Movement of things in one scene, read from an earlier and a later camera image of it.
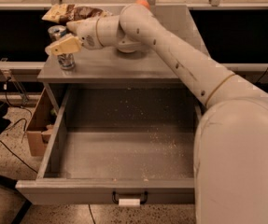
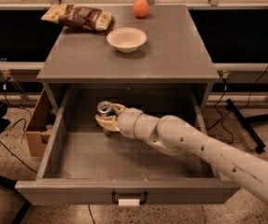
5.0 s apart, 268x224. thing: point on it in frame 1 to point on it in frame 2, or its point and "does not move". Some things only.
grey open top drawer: (119, 139) does not move
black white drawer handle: (129, 202) does not move
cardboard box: (41, 126) does not move
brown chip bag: (66, 13) does not move
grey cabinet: (96, 67) does not move
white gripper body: (87, 33) to (128, 122)
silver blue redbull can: (65, 61) to (105, 107)
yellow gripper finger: (65, 45) to (109, 122)
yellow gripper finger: (73, 25) to (118, 108)
